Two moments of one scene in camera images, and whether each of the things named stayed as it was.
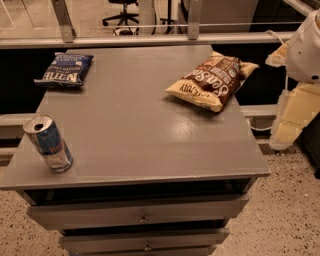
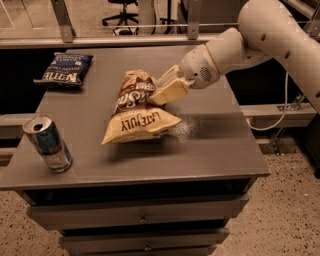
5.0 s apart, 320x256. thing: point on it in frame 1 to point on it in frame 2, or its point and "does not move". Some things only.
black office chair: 123,17 does not move
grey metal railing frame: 69,39 does not move
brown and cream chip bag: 213,82 to 137,116
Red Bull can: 49,141 does not move
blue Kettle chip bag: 66,69 does not move
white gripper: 305,56 to 197,66
